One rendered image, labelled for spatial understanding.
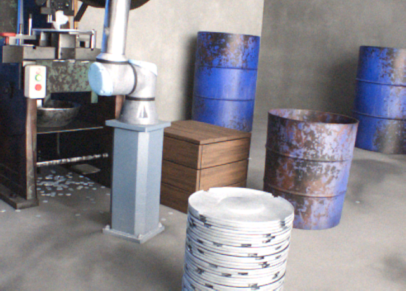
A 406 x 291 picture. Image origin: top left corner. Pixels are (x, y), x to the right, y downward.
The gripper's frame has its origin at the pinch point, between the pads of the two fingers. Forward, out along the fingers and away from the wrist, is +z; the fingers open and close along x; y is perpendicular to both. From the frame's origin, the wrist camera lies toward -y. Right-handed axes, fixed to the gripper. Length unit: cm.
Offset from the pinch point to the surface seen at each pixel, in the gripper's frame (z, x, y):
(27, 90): 19.4, -26.9, -6.4
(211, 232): 14, -115, 66
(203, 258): 22, -117, 64
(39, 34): 8.8, 14.4, -11.8
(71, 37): 8.1, 9.9, 5.0
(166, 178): 62, -24, 54
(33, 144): 44, -29, -5
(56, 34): 6.2, 7.9, -1.9
